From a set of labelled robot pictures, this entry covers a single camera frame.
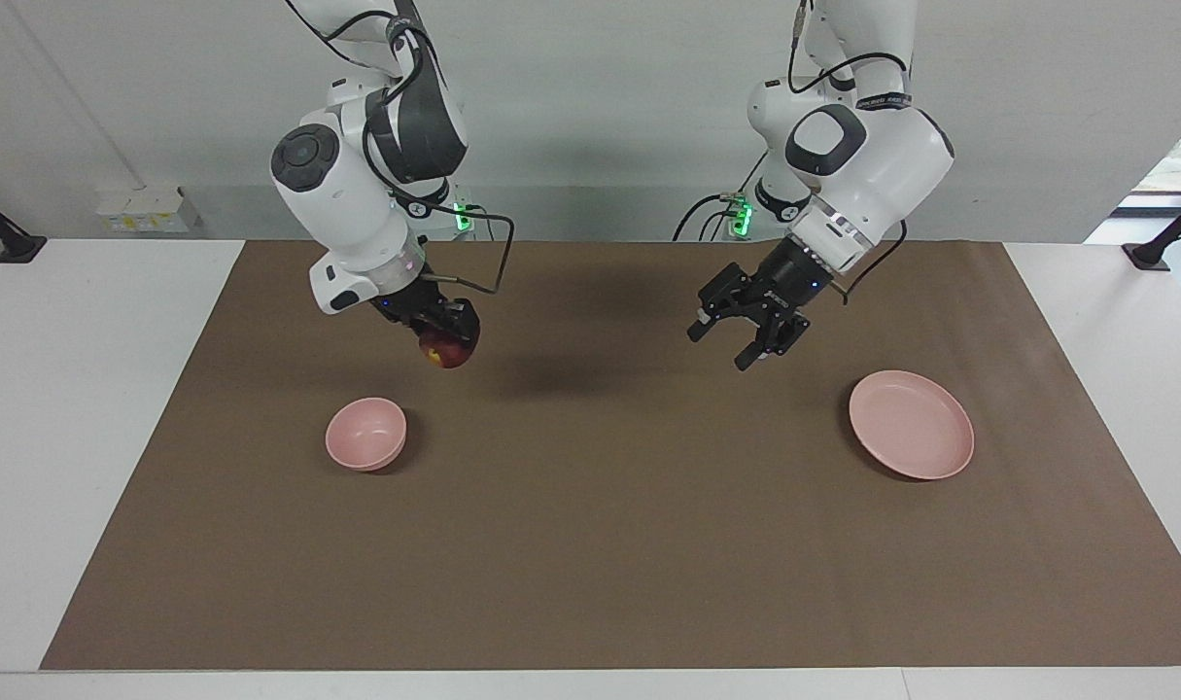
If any brown table mat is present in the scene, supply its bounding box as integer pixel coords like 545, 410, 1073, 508
41, 240, 1181, 672

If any pink bowl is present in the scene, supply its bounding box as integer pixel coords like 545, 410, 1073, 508
325, 396, 408, 473

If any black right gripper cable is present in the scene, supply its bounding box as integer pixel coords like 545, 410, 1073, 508
284, 0, 515, 295

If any black left base cable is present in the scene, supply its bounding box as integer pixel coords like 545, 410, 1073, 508
673, 151, 776, 241

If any thin white wall conduit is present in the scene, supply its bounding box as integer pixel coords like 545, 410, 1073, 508
7, 0, 154, 191

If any white box on table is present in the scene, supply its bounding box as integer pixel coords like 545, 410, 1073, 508
96, 185, 200, 234

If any black stand with foot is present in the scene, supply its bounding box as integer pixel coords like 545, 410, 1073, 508
1122, 190, 1181, 271
0, 187, 49, 265

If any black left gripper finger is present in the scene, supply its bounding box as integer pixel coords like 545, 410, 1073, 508
687, 261, 766, 344
733, 306, 813, 373

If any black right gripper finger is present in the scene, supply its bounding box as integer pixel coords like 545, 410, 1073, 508
449, 299, 483, 356

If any dark red apple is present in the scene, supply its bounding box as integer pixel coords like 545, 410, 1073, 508
419, 329, 476, 370

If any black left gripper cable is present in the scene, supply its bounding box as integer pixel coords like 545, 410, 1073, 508
787, 0, 910, 304

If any pink plate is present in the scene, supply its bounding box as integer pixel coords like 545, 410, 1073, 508
849, 369, 976, 481

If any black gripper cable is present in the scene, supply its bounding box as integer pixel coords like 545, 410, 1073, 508
787, 0, 910, 304
284, 0, 515, 295

